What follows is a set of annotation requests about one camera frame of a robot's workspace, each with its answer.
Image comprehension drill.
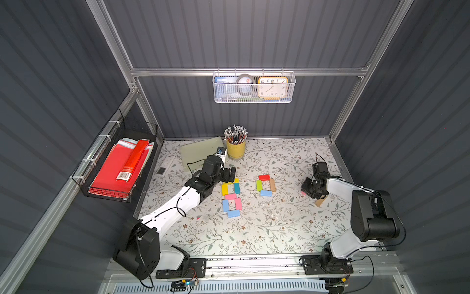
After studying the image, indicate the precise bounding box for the yellow pencil cup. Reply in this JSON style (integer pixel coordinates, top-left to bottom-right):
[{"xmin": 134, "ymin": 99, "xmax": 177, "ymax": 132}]
[{"xmin": 226, "ymin": 141, "xmax": 246, "ymax": 160}]

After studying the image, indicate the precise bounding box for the lime green block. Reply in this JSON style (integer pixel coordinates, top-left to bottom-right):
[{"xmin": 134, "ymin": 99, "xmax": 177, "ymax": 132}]
[{"xmin": 256, "ymin": 180, "xmax": 263, "ymax": 192}]

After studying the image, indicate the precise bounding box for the yellow alarm clock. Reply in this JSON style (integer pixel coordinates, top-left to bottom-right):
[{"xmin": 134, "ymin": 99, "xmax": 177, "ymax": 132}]
[{"xmin": 258, "ymin": 77, "xmax": 289, "ymax": 100}]

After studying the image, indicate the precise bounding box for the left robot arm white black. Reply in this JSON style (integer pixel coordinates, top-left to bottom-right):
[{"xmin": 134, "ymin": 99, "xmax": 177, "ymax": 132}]
[{"xmin": 113, "ymin": 147, "xmax": 236, "ymax": 282}]

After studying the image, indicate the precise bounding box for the white wire wall basket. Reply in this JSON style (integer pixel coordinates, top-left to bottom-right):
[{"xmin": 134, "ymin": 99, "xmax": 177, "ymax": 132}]
[{"xmin": 212, "ymin": 70, "xmax": 296, "ymax": 104}]

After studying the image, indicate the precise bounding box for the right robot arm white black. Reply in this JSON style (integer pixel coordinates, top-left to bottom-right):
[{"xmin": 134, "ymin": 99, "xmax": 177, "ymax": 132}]
[{"xmin": 301, "ymin": 162, "xmax": 405, "ymax": 260}]

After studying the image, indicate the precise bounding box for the natural wood block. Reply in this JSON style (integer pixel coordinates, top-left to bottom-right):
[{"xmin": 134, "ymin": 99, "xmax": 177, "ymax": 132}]
[
  {"xmin": 315, "ymin": 197, "xmax": 327, "ymax": 207},
  {"xmin": 269, "ymin": 178, "xmax": 277, "ymax": 192}
]

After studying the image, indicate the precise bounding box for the grey tape roll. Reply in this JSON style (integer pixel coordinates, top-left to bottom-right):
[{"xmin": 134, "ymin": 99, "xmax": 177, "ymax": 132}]
[{"xmin": 236, "ymin": 73, "xmax": 255, "ymax": 97}]

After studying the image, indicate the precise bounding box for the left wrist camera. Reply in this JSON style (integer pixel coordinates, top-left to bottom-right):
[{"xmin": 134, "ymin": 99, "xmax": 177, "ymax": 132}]
[{"xmin": 214, "ymin": 147, "xmax": 227, "ymax": 164}]

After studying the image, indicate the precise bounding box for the red long box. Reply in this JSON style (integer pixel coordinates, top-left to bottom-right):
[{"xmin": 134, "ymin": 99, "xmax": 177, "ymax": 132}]
[{"xmin": 116, "ymin": 140, "xmax": 149, "ymax": 181}]

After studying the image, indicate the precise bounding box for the teal block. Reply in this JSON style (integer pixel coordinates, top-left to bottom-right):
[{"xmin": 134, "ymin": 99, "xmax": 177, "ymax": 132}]
[{"xmin": 233, "ymin": 183, "xmax": 241, "ymax": 194}]

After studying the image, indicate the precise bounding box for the pale green book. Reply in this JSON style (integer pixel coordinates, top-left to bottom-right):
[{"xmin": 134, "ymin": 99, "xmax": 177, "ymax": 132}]
[{"xmin": 180, "ymin": 137, "xmax": 225, "ymax": 172}]

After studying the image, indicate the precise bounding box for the bundle of pencils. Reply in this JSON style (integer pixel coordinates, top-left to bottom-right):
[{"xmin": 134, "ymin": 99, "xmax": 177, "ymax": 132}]
[{"xmin": 224, "ymin": 125, "xmax": 248, "ymax": 145}]

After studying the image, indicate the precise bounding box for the light blue block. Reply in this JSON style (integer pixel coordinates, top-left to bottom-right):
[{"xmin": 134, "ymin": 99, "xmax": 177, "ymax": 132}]
[
  {"xmin": 260, "ymin": 190, "xmax": 272, "ymax": 197},
  {"xmin": 227, "ymin": 209, "xmax": 241, "ymax": 218},
  {"xmin": 222, "ymin": 200, "xmax": 230, "ymax": 212}
]

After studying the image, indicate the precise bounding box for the white remote control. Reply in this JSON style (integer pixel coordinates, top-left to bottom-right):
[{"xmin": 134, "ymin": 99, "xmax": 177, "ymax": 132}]
[{"xmin": 157, "ymin": 155, "xmax": 175, "ymax": 177}]

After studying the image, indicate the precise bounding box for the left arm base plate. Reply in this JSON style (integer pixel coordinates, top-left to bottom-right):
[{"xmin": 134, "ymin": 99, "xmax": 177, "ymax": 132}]
[{"xmin": 155, "ymin": 258, "xmax": 207, "ymax": 279}]

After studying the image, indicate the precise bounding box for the aluminium rail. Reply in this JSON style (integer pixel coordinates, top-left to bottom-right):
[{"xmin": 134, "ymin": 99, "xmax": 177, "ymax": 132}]
[{"xmin": 106, "ymin": 253, "xmax": 401, "ymax": 282}]

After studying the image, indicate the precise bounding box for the red folder stack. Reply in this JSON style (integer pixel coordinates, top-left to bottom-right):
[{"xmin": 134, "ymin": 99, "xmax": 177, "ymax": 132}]
[{"xmin": 88, "ymin": 138, "xmax": 154, "ymax": 200}]

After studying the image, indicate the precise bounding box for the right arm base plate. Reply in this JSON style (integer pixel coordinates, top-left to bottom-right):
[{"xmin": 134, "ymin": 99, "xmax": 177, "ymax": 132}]
[{"xmin": 298, "ymin": 255, "xmax": 354, "ymax": 276}]

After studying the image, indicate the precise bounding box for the black wire side basket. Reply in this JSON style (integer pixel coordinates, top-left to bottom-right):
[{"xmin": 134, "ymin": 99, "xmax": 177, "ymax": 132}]
[{"xmin": 72, "ymin": 111, "xmax": 159, "ymax": 202}]

